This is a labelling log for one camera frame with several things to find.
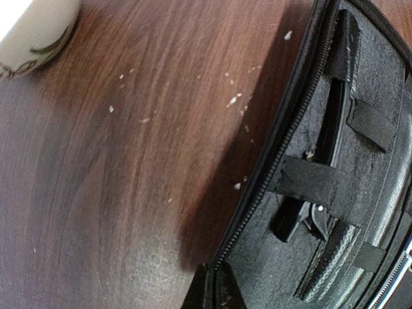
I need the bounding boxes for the white ceramic bowl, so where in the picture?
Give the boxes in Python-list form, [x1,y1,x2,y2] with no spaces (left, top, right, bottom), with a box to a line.
[1,0,81,81]

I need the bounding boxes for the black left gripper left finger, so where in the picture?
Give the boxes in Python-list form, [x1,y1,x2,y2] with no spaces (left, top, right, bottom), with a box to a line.
[182,263,215,309]

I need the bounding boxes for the black hair clip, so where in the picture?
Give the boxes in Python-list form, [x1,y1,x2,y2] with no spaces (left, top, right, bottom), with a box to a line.
[271,78,350,243]

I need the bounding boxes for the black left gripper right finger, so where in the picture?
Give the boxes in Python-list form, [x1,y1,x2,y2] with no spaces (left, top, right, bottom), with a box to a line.
[214,263,247,309]

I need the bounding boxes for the black tool case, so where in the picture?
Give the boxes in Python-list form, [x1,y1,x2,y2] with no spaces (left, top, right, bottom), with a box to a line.
[182,1,411,308]

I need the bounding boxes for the silver thinning scissors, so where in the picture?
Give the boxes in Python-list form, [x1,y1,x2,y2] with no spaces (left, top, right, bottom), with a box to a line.
[368,236,411,308]

